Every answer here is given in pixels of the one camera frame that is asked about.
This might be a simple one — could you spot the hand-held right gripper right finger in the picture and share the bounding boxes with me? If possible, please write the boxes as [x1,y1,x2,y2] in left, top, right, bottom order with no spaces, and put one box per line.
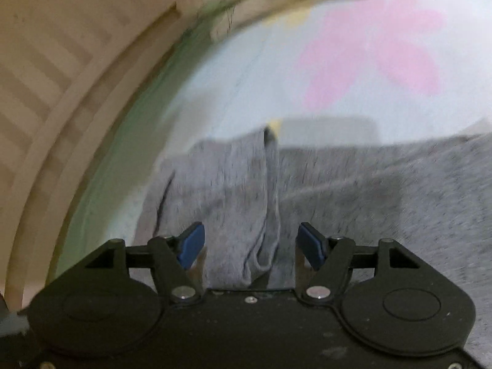
[297,222,422,303]

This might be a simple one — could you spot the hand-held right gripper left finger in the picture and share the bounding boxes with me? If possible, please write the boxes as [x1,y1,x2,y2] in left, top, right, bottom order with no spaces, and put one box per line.
[85,221,206,303]

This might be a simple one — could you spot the grey pants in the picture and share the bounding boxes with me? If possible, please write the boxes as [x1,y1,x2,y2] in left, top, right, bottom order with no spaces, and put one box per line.
[136,126,492,369]

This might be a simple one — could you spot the pastel printed bed sheet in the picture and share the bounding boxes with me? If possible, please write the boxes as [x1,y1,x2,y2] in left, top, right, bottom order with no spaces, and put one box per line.
[54,0,492,277]

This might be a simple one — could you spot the leaf print pillow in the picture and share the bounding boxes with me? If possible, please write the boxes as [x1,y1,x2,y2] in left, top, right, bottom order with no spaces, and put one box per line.
[169,0,418,45]

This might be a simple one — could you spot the beige bed frame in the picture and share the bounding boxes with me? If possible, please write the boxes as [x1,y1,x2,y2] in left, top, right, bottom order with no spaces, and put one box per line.
[0,0,218,314]

